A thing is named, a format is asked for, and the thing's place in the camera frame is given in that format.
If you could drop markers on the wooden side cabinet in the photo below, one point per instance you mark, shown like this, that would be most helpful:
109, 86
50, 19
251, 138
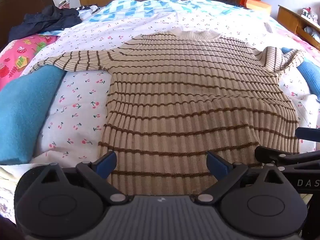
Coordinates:
287, 17

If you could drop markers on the orange box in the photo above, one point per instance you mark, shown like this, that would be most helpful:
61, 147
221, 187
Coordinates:
257, 5

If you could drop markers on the beige brown striped sweater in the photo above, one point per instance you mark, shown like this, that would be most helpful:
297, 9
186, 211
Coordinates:
187, 92

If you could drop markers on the blue white patterned quilt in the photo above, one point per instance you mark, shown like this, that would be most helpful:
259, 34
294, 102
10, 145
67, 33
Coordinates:
120, 7

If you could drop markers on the blue knitted sweater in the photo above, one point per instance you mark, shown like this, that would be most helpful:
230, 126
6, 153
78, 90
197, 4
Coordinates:
311, 72

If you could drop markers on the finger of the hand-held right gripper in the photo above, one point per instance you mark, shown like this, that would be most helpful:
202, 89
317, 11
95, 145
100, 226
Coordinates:
265, 153
308, 134

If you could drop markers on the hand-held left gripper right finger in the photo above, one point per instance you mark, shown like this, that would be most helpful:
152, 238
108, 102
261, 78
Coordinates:
215, 165

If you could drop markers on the dark jacket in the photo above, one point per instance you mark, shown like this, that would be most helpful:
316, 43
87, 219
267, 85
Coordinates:
47, 20

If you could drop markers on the plush toys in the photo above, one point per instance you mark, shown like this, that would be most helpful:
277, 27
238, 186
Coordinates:
308, 13

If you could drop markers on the small pink bag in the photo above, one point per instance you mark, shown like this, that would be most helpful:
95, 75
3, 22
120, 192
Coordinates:
63, 4

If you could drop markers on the white cherry print bed sheet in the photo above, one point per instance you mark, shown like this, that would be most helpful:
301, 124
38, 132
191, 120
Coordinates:
75, 110

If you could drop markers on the black and white cloth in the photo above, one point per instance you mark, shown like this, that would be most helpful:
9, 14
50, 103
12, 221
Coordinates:
87, 8

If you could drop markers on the pink cartoon print blanket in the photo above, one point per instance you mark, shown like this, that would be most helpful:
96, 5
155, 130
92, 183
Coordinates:
15, 60

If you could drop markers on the teal fleece cloth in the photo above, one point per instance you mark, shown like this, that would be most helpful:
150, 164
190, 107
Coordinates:
22, 115

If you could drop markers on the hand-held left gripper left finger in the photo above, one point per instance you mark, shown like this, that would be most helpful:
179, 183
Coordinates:
108, 162

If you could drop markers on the clear plastic bag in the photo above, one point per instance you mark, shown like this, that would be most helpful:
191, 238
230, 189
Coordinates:
312, 33

